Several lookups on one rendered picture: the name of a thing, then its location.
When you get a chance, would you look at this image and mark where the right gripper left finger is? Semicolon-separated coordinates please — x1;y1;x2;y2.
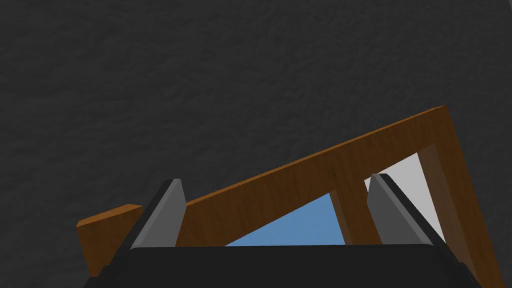
128;178;187;251

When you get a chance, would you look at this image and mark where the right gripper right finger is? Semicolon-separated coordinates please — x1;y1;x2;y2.
365;173;448;246

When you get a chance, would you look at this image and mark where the brown wooden framed window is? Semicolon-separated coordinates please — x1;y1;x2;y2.
75;104;507;288

